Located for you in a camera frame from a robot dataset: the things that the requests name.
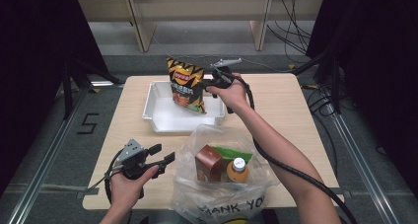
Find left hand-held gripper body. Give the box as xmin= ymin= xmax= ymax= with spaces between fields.
xmin=112 ymin=138 xmax=167 ymax=181

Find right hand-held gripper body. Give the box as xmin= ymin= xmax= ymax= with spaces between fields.
xmin=210 ymin=57 xmax=243 ymax=92

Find yellow black chip bag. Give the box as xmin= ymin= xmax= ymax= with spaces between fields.
xmin=166 ymin=56 xmax=207 ymax=114

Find white plastic tray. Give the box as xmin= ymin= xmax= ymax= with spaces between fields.
xmin=141 ymin=80 xmax=227 ymax=134

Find brown snack box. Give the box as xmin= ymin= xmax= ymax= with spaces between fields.
xmin=194 ymin=144 xmax=225 ymax=183

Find clear plastic bag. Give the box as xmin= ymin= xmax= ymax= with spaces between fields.
xmin=171 ymin=123 xmax=280 ymax=224

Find green snack packet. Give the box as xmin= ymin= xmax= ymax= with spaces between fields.
xmin=210 ymin=145 xmax=254 ymax=164

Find orange drink bottle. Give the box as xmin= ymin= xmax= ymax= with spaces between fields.
xmin=226 ymin=157 xmax=250 ymax=184

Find person's right hand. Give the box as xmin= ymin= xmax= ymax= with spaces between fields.
xmin=206 ymin=73 xmax=250 ymax=112

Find person's left hand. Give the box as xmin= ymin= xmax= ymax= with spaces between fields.
xmin=109 ymin=165 xmax=160 ymax=210

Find pale wooden desk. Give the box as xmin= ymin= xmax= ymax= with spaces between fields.
xmin=77 ymin=0 xmax=326 ymax=53

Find black metal stand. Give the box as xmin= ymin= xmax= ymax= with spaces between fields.
xmin=62 ymin=57 xmax=124 ymax=119
xmin=292 ymin=49 xmax=343 ymax=114

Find grey floor tape strip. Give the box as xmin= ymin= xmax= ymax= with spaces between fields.
xmin=6 ymin=184 xmax=100 ymax=198

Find black curtain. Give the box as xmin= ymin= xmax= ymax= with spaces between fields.
xmin=0 ymin=0 xmax=111 ymax=188
xmin=305 ymin=0 xmax=418 ymax=198

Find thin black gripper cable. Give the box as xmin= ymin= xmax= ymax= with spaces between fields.
xmin=87 ymin=149 xmax=126 ymax=205

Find thin grey floor cable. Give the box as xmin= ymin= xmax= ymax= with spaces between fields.
xmin=151 ymin=36 xmax=297 ymax=74

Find bundle of black cables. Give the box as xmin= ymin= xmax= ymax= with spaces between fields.
xmin=265 ymin=0 xmax=314 ymax=65

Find metal floor rail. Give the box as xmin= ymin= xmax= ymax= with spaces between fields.
xmin=328 ymin=112 xmax=403 ymax=224
xmin=6 ymin=85 xmax=92 ymax=224

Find looped black floor cables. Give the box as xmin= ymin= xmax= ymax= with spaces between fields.
xmin=302 ymin=82 xmax=341 ymax=118

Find thick black gripper cable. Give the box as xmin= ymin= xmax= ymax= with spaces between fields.
xmin=230 ymin=74 xmax=359 ymax=224

